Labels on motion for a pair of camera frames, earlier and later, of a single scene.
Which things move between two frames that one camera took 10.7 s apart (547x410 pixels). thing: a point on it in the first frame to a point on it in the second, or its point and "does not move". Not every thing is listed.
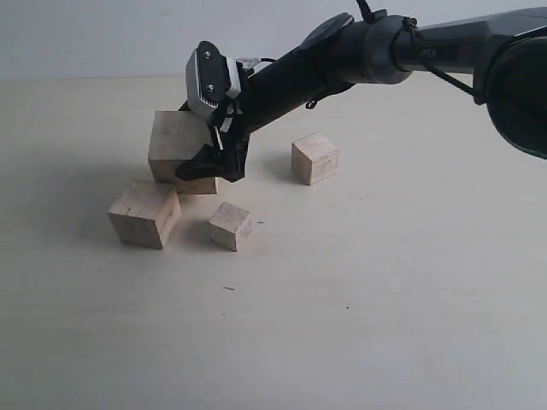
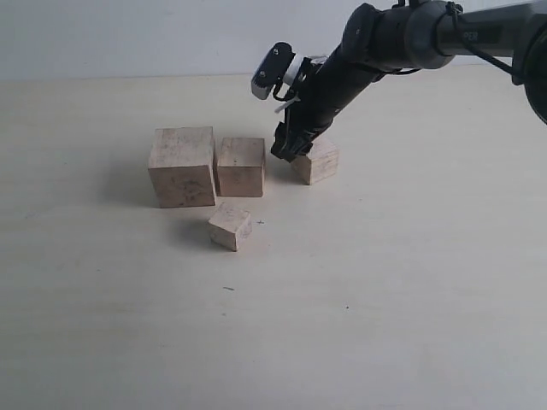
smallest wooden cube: (230, 226) does not move
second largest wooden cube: (146, 213) to (241, 167)
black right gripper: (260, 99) to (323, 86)
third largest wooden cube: (314, 158) does not move
